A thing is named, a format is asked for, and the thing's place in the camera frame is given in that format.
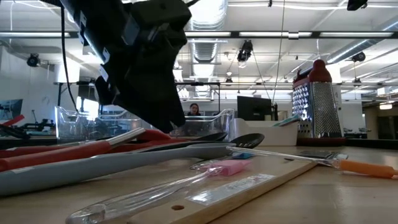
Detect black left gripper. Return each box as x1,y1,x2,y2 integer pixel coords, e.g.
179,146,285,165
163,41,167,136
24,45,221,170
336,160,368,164
60,0,187,134

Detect red slotted silicone turner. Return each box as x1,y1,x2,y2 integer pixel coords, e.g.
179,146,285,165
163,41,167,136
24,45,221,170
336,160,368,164
0,138,187,159

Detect steel kitchen tongs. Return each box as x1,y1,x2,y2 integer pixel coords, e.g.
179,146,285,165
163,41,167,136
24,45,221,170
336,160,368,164
58,139,109,147

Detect black slotted nylon spoon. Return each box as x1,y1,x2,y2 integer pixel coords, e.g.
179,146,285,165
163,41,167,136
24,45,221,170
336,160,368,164
93,133,265,158

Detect grey silicone spoon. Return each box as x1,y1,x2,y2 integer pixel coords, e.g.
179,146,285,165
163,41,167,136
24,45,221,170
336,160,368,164
0,142,237,197

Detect pink mini spatula clear handle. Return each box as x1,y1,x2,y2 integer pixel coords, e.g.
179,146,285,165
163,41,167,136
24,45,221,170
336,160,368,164
65,159,253,224

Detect blue mini spatula clear handle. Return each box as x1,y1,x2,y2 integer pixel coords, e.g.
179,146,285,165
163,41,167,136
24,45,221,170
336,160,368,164
190,152,255,171

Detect red spoon steel neck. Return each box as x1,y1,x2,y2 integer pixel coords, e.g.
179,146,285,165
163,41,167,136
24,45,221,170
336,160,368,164
0,127,175,172

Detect multicolour striped utensil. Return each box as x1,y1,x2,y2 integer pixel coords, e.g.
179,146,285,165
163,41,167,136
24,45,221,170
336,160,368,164
272,114,302,128

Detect grey spatula wooden handle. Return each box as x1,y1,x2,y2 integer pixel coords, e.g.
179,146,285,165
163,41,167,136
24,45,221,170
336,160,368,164
126,150,349,224

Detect orange small block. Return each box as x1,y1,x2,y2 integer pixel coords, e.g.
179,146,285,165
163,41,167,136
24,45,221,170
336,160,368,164
226,146,398,180

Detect overhead light bar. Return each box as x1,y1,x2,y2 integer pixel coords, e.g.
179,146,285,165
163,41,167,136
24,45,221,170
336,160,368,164
0,30,398,40

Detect person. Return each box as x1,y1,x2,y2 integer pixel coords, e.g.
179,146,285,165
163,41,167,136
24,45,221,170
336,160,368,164
186,103,202,118

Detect black metal rack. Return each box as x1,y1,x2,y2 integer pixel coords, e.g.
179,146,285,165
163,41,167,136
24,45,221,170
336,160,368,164
54,81,222,115

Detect black ceiling spotlight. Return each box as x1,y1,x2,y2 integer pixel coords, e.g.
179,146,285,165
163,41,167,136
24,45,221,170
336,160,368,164
351,51,367,63
26,53,41,68

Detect clear plastic bin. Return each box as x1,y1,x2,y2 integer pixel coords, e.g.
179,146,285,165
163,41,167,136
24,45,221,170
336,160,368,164
149,108,236,138
55,106,150,144

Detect black computer monitor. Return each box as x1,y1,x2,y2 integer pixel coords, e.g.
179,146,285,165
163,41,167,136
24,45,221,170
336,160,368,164
237,95,274,121

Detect metal box grater red trim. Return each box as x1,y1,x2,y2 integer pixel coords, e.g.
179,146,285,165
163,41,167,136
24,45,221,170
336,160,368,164
291,58,346,147

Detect white plastic bin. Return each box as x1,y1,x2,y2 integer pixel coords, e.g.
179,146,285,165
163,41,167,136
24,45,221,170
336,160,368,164
231,117,299,146

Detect silver ventilation duct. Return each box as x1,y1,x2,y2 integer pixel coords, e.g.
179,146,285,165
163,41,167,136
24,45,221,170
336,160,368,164
185,0,228,99

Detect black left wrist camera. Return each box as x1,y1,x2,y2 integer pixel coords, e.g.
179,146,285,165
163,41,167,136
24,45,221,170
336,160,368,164
130,0,192,43

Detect black hanging overhead camera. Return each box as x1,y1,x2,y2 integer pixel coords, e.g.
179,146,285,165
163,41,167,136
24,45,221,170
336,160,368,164
236,39,254,63

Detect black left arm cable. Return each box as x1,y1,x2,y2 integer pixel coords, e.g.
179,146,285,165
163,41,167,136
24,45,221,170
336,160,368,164
60,5,79,113

